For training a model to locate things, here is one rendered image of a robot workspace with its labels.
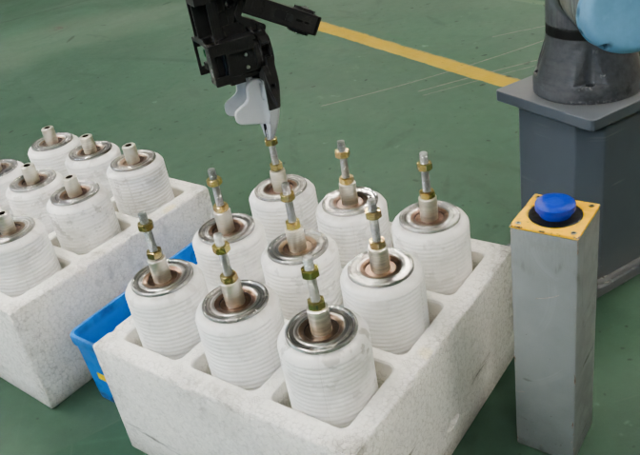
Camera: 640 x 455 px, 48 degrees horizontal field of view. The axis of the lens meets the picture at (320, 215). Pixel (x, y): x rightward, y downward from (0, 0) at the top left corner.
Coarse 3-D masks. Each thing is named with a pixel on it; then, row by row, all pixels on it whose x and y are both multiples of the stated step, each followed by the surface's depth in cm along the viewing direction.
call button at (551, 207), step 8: (536, 200) 74; (544, 200) 74; (552, 200) 73; (560, 200) 73; (568, 200) 73; (536, 208) 73; (544, 208) 72; (552, 208) 72; (560, 208) 72; (568, 208) 72; (544, 216) 73; (552, 216) 72; (560, 216) 72; (568, 216) 73
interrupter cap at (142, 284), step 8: (168, 264) 89; (176, 264) 89; (184, 264) 89; (144, 272) 88; (176, 272) 88; (184, 272) 87; (192, 272) 87; (136, 280) 87; (144, 280) 87; (152, 280) 87; (176, 280) 86; (184, 280) 85; (136, 288) 85; (144, 288) 85; (152, 288) 85; (160, 288) 85; (168, 288) 84; (176, 288) 84; (144, 296) 84; (152, 296) 84
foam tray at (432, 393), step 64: (128, 320) 93; (448, 320) 83; (512, 320) 98; (128, 384) 89; (192, 384) 80; (384, 384) 76; (448, 384) 84; (192, 448) 87; (256, 448) 78; (320, 448) 70; (384, 448) 73; (448, 448) 87
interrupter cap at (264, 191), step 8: (288, 176) 105; (296, 176) 105; (264, 184) 104; (296, 184) 103; (304, 184) 102; (256, 192) 102; (264, 192) 102; (272, 192) 102; (296, 192) 100; (264, 200) 100; (272, 200) 100; (280, 200) 100
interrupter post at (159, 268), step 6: (162, 258) 85; (150, 264) 85; (156, 264) 85; (162, 264) 85; (150, 270) 86; (156, 270) 85; (162, 270) 85; (168, 270) 86; (156, 276) 86; (162, 276) 86; (168, 276) 86; (156, 282) 86; (162, 282) 86
